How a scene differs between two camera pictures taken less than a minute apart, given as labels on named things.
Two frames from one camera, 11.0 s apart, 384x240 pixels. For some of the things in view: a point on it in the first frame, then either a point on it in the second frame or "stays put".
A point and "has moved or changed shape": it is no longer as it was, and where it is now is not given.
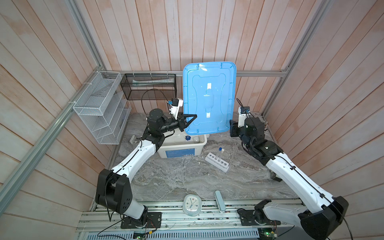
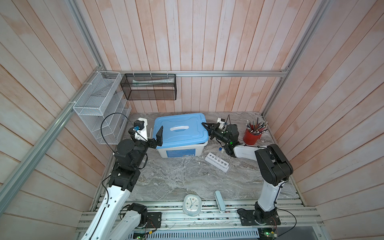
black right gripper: [233, 128] -> [211, 130]
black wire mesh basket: [149, 86] stays put
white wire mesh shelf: [104, 108] stays put
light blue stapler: [220, 203] stays put
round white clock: [192, 205] stays put
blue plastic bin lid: [208, 93] has moved or changed shape
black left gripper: [181, 121] -> [152, 143]
